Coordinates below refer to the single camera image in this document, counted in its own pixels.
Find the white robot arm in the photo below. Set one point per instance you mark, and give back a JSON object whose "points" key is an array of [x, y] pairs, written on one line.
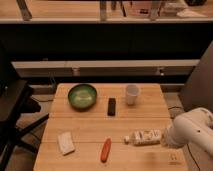
{"points": [[195, 126]]}

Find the white paper cup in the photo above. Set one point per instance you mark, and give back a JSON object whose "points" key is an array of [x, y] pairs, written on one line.
{"points": [[132, 91]]}

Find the clear plastic bottle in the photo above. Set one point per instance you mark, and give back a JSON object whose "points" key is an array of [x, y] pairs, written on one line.
{"points": [[144, 137]]}

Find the grey rail beam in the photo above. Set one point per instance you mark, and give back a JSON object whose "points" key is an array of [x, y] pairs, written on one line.
{"points": [[105, 68]]}

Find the green ceramic bowl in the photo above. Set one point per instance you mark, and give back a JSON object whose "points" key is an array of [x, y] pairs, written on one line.
{"points": [[82, 96]]}

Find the white sponge block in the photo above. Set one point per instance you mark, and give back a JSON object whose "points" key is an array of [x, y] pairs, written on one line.
{"points": [[65, 143]]}

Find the black stand left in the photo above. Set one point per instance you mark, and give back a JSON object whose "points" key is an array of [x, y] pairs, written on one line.
{"points": [[15, 99]]}

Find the orange carrot toy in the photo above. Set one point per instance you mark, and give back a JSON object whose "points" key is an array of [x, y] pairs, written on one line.
{"points": [[105, 150]]}

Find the black rectangular block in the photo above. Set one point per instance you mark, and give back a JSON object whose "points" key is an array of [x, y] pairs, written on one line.
{"points": [[111, 107]]}

